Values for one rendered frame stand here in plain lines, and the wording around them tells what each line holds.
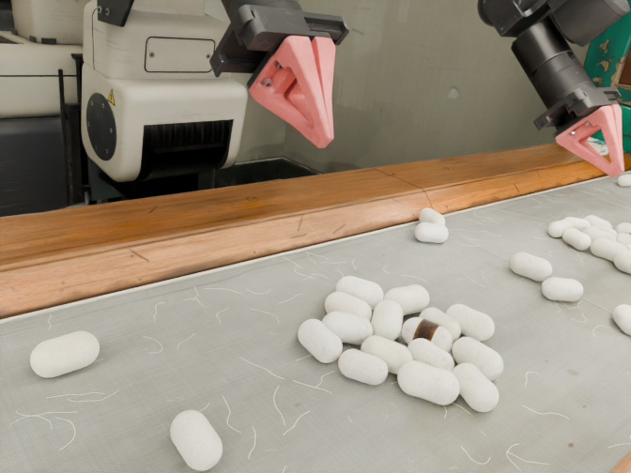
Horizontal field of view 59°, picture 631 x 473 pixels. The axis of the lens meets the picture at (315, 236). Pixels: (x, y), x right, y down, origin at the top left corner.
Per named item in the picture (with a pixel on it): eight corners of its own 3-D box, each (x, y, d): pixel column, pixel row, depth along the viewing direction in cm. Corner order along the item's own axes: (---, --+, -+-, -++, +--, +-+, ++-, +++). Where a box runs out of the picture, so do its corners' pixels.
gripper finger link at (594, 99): (654, 157, 64) (610, 90, 67) (627, 162, 60) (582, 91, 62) (601, 186, 69) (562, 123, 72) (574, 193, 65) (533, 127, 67)
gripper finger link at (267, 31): (374, 116, 42) (324, 18, 44) (300, 118, 37) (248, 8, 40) (326, 165, 47) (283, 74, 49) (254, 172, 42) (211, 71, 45)
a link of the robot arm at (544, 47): (521, 46, 74) (499, 43, 71) (565, 8, 69) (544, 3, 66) (546, 88, 73) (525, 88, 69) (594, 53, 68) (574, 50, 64)
